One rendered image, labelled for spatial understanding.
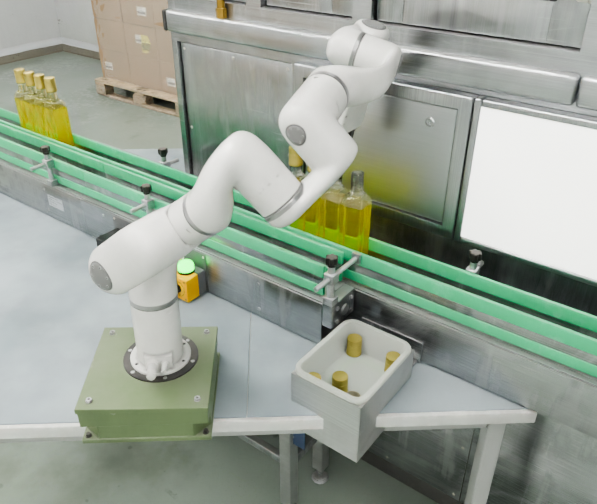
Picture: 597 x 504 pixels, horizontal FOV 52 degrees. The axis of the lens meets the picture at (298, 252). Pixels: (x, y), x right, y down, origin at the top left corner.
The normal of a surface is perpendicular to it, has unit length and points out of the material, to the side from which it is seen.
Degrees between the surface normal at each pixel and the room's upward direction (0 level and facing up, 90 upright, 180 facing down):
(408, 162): 90
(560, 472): 90
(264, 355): 0
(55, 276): 0
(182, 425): 90
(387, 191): 89
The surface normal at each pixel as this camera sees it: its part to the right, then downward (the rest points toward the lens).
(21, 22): 0.80, 0.31
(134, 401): 0.02, -0.86
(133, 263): -0.43, 0.52
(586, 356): -0.60, 0.41
